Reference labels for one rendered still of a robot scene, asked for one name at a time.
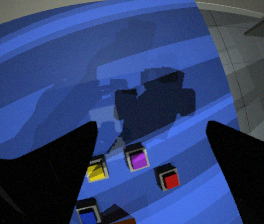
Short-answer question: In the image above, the purple button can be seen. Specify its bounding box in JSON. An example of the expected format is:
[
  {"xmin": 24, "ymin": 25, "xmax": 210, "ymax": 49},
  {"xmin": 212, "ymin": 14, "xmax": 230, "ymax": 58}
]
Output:
[{"xmin": 125, "ymin": 145, "xmax": 151, "ymax": 172}]

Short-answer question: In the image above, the yellow button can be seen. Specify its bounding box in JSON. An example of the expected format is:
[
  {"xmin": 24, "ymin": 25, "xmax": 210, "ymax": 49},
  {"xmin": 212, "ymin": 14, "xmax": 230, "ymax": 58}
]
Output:
[{"xmin": 85, "ymin": 155, "xmax": 109, "ymax": 183}]

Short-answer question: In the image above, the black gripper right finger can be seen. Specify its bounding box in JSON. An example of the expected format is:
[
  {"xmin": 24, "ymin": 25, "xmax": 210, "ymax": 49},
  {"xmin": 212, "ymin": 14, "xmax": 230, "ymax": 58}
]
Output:
[{"xmin": 205, "ymin": 120, "xmax": 264, "ymax": 224}]

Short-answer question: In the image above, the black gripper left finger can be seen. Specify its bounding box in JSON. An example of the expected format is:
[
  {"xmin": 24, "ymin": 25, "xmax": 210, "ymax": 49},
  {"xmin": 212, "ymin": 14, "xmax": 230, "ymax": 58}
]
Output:
[{"xmin": 0, "ymin": 121, "xmax": 97, "ymax": 224}]

